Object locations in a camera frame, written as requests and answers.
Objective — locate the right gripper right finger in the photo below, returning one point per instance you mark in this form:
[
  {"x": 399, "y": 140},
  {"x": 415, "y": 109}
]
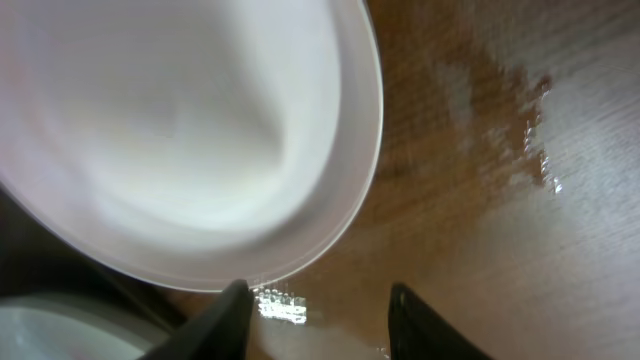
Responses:
[{"x": 418, "y": 332}]

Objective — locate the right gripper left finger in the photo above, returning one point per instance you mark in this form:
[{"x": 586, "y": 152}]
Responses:
[{"x": 221, "y": 332}]

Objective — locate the white plate top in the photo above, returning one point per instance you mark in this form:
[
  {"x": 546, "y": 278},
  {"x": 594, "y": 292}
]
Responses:
[{"x": 189, "y": 143}]

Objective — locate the large brown serving tray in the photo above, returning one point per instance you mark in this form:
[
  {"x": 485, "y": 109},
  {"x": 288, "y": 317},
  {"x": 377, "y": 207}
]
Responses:
[{"x": 35, "y": 261}]

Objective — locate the pale green plate right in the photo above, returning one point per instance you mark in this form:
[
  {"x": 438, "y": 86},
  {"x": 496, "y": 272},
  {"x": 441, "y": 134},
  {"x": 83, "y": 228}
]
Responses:
[{"x": 66, "y": 327}]

